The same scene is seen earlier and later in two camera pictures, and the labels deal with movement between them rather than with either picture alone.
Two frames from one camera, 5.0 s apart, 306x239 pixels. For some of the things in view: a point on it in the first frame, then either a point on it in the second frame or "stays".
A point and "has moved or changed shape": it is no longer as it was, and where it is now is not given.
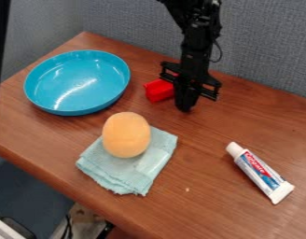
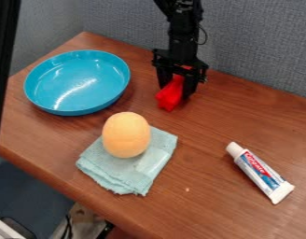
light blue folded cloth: x=125 y=175 stays
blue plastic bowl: x=76 y=82 stays
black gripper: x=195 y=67 → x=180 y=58
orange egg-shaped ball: x=125 y=133 stays
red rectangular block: x=160 y=90 has moved or changed shape
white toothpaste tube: x=272 y=185 stays
